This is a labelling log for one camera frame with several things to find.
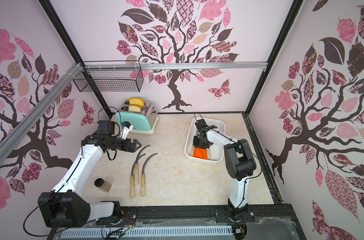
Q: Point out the yellow bread slice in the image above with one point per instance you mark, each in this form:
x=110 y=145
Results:
x=137 y=102

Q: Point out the pale bread slice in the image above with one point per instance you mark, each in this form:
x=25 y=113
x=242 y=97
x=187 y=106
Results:
x=135 y=108

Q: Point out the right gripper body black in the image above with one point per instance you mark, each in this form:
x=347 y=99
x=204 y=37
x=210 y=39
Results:
x=198 y=143

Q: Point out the white storage box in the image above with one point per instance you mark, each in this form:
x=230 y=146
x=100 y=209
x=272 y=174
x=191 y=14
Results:
x=217 y=152

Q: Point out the aluminium rail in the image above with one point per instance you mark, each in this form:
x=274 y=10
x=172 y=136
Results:
x=177 y=66
x=22 y=128

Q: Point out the small jar with black lid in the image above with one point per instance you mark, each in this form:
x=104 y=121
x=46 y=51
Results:
x=103 y=185

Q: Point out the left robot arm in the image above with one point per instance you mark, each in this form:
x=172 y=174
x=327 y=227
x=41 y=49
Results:
x=64 y=206

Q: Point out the white cable duct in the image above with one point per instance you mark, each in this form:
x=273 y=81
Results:
x=145 y=232

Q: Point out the aluminium rail back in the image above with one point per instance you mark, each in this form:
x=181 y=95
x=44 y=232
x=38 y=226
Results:
x=177 y=66

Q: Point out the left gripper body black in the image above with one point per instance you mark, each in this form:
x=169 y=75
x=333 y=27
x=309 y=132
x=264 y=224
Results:
x=125 y=145

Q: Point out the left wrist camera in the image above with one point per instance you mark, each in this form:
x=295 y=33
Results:
x=126 y=127

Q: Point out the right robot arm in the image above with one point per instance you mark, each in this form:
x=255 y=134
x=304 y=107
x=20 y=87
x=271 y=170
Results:
x=239 y=160

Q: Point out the black wire basket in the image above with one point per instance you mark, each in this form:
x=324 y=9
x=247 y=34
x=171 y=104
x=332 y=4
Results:
x=110 y=76

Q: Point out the mint green toaster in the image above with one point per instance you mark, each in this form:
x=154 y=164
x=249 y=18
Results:
x=144 y=122

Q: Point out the aluminium rail left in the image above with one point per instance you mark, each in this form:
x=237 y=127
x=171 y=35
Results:
x=22 y=128

